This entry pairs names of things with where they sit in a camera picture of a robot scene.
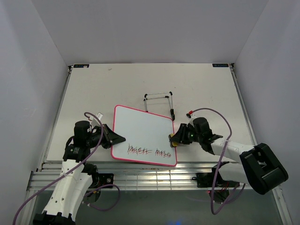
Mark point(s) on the yellow bone-shaped eraser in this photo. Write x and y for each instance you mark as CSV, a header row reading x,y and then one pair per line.
x,y
172,143

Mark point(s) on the pink framed whiteboard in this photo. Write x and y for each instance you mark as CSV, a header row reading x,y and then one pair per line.
x,y
146,137

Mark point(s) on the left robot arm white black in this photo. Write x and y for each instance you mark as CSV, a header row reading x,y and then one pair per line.
x,y
78,179

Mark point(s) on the left blue corner label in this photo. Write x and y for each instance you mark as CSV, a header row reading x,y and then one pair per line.
x,y
81,66

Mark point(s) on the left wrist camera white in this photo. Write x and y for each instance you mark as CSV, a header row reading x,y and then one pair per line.
x,y
95,119

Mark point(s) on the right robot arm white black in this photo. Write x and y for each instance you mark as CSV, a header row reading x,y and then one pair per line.
x,y
256,166

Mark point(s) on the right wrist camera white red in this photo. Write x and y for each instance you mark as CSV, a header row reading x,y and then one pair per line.
x,y
191,116

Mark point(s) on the blue corner label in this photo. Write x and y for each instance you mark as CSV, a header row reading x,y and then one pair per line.
x,y
81,66
220,65

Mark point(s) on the wire whiteboard stand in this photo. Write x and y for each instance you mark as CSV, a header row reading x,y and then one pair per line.
x,y
165,98

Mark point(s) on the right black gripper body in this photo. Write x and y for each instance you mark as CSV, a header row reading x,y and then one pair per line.
x,y
197,137

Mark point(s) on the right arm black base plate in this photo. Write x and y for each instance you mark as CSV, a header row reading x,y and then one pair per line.
x,y
205,180

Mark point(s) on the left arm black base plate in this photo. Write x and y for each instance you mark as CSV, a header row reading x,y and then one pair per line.
x,y
100,179

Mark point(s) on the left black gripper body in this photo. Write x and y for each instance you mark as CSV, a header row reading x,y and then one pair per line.
x,y
93,138

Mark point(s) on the right blue corner label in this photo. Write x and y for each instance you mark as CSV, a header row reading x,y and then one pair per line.
x,y
220,65

